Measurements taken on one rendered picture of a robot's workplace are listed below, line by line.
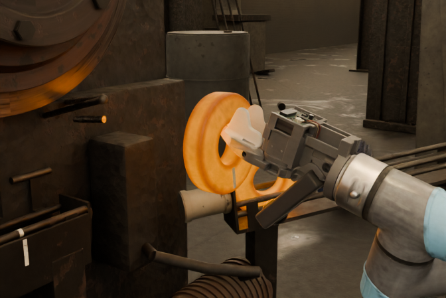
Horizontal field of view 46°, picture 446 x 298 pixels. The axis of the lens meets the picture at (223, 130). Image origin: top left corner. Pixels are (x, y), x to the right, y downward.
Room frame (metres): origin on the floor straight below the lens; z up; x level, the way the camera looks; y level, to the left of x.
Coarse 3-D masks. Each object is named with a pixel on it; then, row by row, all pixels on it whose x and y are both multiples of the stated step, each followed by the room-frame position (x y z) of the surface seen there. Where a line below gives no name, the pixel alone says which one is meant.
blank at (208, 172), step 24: (216, 96) 0.74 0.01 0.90; (240, 96) 0.78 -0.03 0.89; (192, 120) 0.72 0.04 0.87; (216, 120) 0.73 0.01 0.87; (192, 144) 0.70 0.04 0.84; (216, 144) 0.72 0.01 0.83; (192, 168) 0.70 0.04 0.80; (216, 168) 0.72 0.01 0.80; (240, 168) 0.77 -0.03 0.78; (216, 192) 0.72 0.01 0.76
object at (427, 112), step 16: (432, 0) 3.04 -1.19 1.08; (432, 16) 3.03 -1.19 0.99; (432, 32) 3.03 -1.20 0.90; (432, 48) 3.02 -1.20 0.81; (432, 64) 3.01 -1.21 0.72; (432, 80) 3.01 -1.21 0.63; (432, 96) 3.00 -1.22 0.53; (432, 112) 2.99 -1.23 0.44; (416, 128) 3.08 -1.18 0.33; (432, 128) 2.99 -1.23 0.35; (416, 144) 3.08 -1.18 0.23; (432, 144) 2.98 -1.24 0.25
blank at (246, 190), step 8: (256, 168) 0.94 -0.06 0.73; (248, 176) 0.93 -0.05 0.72; (248, 184) 0.93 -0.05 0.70; (280, 184) 0.96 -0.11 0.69; (288, 184) 0.96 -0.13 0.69; (240, 192) 0.93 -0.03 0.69; (248, 192) 0.93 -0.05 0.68; (256, 192) 0.94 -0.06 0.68; (264, 192) 0.96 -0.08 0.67; (272, 192) 0.96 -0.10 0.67
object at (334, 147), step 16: (272, 112) 0.68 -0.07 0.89; (288, 112) 0.69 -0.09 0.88; (304, 112) 0.72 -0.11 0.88; (272, 128) 0.67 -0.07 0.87; (288, 128) 0.66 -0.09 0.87; (304, 128) 0.65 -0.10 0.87; (320, 128) 0.66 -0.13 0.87; (336, 128) 0.68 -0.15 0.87; (272, 144) 0.68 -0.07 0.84; (288, 144) 0.66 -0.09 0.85; (304, 144) 0.66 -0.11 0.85; (320, 144) 0.65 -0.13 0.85; (336, 144) 0.66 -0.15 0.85; (352, 144) 0.63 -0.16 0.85; (272, 160) 0.67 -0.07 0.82; (288, 160) 0.66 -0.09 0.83; (304, 160) 0.67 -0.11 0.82; (320, 160) 0.65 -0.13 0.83; (336, 160) 0.63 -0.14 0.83; (288, 176) 0.66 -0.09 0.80; (320, 176) 0.65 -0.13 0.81; (336, 176) 0.62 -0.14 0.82
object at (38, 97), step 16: (112, 16) 0.84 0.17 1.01; (112, 32) 0.84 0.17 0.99; (96, 48) 0.81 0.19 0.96; (80, 64) 0.78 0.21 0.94; (96, 64) 0.81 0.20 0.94; (64, 80) 0.76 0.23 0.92; (80, 80) 0.78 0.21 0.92; (0, 96) 0.68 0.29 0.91; (16, 96) 0.69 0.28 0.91; (32, 96) 0.71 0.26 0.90; (48, 96) 0.74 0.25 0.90; (0, 112) 0.67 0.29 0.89; (16, 112) 0.69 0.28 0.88
